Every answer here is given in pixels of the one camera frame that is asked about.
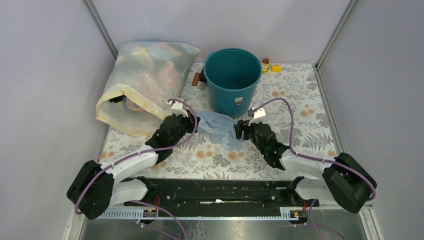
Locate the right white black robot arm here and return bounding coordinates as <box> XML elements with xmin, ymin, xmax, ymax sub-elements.
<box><xmin>233</xmin><ymin>120</ymin><xmax>377</xmax><ymax>214</ymax></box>

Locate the light blue plastic trash bag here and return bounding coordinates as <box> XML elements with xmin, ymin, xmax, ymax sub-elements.
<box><xmin>195</xmin><ymin>110</ymin><xmax>243</xmax><ymax>152</ymax></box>

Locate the teal plastic trash bin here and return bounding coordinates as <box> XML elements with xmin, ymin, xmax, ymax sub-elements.
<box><xmin>202</xmin><ymin>48</ymin><xmax>263</xmax><ymax>118</ymax></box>

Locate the yellow toy block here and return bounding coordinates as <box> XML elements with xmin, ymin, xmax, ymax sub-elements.
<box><xmin>271</xmin><ymin>65</ymin><xmax>282</xmax><ymax>73</ymax></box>

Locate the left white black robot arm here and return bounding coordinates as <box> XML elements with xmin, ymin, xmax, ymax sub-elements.
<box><xmin>66</xmin><ymin>114</ymin><xmax>201</xmax><ymax>220</ymax></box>

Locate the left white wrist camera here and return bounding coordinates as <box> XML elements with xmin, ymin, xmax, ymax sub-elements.
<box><xmin>167</xmin><ymin>98</ymin><xmax>189</xmax><ymax>118</ymax></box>

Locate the purple cable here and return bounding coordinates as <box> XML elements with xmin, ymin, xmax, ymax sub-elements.
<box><xmin>74</xmin><ymin>98</ymin><xmax>199</xmax><ymax>216</ymax></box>
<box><xmin>248</xmin><ymin>97</ymin><xmax>377</xmax><ymax>202</ymax></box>

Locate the floral patterned table mat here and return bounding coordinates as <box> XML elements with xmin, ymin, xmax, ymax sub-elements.
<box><xmin>99</xmin><ymin>62</ymin><xmax>339</xmax><ymax>181</ymax></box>

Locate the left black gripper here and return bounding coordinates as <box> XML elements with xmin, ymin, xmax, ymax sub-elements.
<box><xmin>170</xmin><ymin>109</ymin><xmax>200</xmax><ymax>147</ymax></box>

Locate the brown wooden block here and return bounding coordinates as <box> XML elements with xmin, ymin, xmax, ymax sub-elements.
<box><xmin>191</xmin><ymin>70</ymin><xmax>205</xmax><ymax>87</ymax></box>

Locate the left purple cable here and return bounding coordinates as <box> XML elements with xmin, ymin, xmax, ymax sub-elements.
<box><xmin>74</xmin><ymin>98</ymin><xmax>199</xmax><ymax>216</ymax></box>

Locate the white slotted cable duct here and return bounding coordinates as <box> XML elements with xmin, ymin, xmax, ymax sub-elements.
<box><xmin>99</xmin><ymin>207</ymin><xmax>300</xmax><ymax>222</ymax></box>

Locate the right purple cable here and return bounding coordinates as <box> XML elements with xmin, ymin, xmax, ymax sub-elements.
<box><xmin>248</xmin><ymin>97</ymin><xmax>377</xmax><ymax>202</ymax></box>

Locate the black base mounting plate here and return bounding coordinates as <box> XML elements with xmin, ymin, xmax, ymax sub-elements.
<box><xmin>139</xmin><ymin>176</ymin><xmax>319</xmax><ymax>219</ymax></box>

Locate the large translucent stuffed bag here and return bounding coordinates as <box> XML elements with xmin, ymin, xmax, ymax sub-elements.
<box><xmin>95</xmin><ymin>41</ymin><xmax>201</xmax><ymax>136</ymax></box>

